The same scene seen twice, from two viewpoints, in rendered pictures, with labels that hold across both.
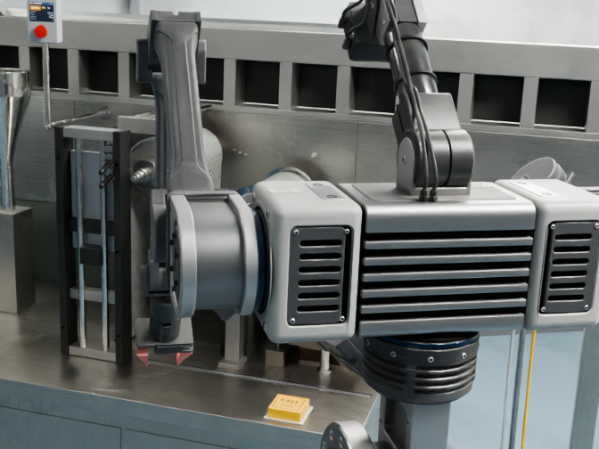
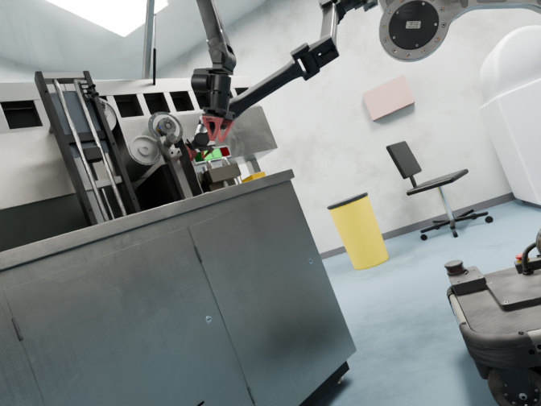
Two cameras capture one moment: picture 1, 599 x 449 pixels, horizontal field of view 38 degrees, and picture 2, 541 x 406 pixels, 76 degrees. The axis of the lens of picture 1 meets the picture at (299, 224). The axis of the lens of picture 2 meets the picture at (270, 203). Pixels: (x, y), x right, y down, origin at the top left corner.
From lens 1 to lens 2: 171 cm
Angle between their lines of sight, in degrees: 57
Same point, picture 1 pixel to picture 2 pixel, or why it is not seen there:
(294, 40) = (109, 84)
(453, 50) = (181, 82)
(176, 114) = not seen: outside the picture
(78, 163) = (62, 95)
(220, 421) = (239, 187)
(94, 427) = (167, 236)
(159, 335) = (225, 104)
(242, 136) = not seen: hidden behind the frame
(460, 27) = not seen: hidden behind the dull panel
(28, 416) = (114, 256)
